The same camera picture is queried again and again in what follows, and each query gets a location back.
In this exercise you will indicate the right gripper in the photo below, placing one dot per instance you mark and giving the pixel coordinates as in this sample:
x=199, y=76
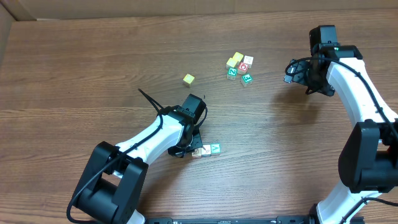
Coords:
x=298, y=72

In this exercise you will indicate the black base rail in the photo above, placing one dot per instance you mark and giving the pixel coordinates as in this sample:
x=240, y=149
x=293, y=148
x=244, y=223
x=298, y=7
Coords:
x=288, y=219

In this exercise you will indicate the green block right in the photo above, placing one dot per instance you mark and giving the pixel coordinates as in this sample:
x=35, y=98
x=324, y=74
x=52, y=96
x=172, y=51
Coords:
x=246, y=80

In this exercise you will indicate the green block letter V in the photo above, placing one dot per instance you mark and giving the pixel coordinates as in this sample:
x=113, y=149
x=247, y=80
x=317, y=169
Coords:
x=215, y=149

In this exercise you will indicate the white leaf block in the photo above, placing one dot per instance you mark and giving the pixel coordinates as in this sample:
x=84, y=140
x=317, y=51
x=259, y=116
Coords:
x=197, y=153

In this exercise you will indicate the cardboard box wall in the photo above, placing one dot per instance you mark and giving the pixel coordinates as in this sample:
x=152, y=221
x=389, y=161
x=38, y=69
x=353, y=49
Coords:
x=193, y=30

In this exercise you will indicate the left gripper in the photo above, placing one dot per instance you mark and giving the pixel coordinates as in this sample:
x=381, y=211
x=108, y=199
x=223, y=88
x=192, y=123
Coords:
x=196, y=142

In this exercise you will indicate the yellow block lower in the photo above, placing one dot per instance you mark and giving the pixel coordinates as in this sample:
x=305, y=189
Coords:
x=231, y=63

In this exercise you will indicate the yellow block upper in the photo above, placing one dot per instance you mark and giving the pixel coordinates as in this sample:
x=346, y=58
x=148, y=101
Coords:
x=238, y=57

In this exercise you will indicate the white block dark drawing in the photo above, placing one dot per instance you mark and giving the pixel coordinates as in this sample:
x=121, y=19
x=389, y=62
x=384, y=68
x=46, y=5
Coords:
x=206, y=151

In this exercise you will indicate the green block letter Z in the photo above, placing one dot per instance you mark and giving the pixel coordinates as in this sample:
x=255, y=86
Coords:
x=231, y=73

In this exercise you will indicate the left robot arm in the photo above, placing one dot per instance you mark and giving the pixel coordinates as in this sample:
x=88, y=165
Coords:
x=111, y=183

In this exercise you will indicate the red block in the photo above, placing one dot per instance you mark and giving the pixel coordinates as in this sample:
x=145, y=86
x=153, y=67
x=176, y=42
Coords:
x=242, y=68

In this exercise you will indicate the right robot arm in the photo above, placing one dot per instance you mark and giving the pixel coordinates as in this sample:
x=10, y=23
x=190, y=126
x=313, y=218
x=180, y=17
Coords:
x=367, y=165

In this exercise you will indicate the white block top right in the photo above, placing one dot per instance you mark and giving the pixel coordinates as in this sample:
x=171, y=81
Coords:
x=248, y=60

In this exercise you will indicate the lone yellow block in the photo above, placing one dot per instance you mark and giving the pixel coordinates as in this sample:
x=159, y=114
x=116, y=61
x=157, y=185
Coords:
x=188, y=80

